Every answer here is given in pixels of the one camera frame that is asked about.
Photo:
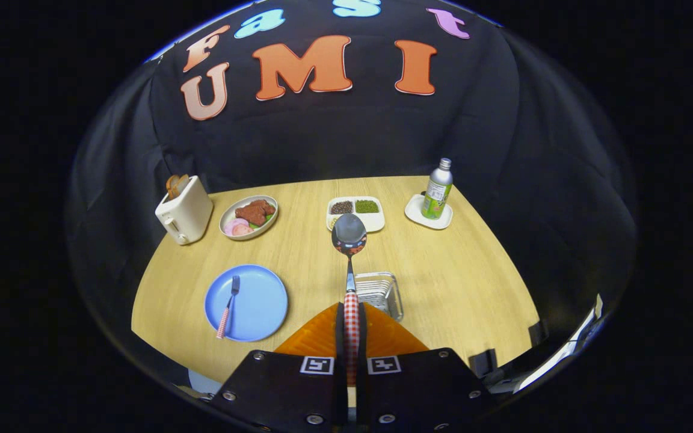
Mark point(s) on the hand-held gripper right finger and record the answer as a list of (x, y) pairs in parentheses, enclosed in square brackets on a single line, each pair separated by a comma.
[(361, 337)]

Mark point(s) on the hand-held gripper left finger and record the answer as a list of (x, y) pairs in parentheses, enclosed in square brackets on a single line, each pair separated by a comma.
[(340, 337)]

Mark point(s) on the metal drainer basket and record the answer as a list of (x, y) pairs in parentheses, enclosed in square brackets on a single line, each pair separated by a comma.
[(382, 294)]

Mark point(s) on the blue round plate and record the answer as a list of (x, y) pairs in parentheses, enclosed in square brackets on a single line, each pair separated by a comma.
[(259, 307)]

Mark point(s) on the white divided dish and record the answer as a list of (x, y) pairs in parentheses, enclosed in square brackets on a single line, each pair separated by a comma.
[(375, 221)]

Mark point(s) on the black table clamp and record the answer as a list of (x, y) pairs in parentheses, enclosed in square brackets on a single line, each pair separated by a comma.
[(482, 362)]

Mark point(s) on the dark brown beans heap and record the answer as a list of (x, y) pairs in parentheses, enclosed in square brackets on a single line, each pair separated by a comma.
[(341, 207)]

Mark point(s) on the green beans heap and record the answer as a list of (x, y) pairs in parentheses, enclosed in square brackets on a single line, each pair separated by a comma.
[(367, 206)]

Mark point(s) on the small white coaster dish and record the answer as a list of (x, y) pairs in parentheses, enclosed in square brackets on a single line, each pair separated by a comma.
[(415, 211)]

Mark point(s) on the green lettuce leaf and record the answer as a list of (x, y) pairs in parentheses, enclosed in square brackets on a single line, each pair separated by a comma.
[(268, 219)]

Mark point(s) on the pink ham slice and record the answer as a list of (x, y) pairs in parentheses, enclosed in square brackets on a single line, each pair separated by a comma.
[(244, 231), (233, 224)]

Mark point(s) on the white round object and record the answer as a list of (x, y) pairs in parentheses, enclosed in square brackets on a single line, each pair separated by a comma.
[(202, 382)]

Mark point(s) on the brown meat piece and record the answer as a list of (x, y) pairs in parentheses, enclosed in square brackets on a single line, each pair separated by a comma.
[(251, 216), (264, 206)]

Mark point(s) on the silver bottle green label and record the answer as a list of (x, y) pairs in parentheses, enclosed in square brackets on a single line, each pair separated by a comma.
[(437, 195)]

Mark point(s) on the white oval plate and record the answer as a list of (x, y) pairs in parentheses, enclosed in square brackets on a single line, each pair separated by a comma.
[(229, 213)]

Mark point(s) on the white toaster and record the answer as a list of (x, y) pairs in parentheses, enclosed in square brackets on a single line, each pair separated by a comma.
[(187, 213)]

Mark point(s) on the black backdrop cloth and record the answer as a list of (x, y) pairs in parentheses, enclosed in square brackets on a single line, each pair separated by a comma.
[(334, 138)]

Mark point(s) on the brown toast slice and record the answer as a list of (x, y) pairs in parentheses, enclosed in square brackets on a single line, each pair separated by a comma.
[(183, 183), (172, 187)]

